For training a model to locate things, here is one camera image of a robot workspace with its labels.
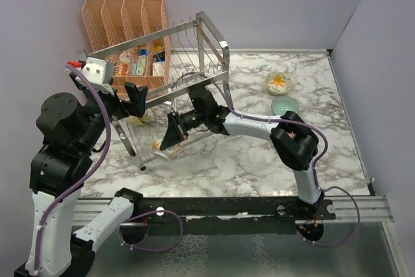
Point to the yellow sun pattern bowl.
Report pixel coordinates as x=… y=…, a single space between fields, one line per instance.
x=148 y=117

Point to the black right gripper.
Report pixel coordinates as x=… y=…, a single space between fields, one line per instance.
x=174 y=135

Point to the stainless steel dish rack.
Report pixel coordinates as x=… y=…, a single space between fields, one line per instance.
x=200 y=56

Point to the yellow black bottle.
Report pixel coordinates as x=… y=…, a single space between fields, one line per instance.
x=158 y=49

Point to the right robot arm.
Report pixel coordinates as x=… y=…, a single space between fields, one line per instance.
x=296 y=144

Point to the peach plastic file organizer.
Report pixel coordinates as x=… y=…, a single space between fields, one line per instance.
x=111 y=22

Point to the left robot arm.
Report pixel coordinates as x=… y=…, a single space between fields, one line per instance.
x=70 y=131

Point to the white bowl green leaves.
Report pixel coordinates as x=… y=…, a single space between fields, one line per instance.
x=166 y=154

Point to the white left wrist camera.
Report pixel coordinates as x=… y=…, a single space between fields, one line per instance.
x=99 y=74

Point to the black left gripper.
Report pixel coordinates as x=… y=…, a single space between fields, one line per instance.
x=137 y=95

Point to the teal spiral bowl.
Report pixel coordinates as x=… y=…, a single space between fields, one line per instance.
x=282 y=104

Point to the white bowl orange flower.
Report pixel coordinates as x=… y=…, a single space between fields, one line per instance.
x=278 y=83

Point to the black aluminium mounting rail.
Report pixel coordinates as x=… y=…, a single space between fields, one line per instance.
x=222 y=215

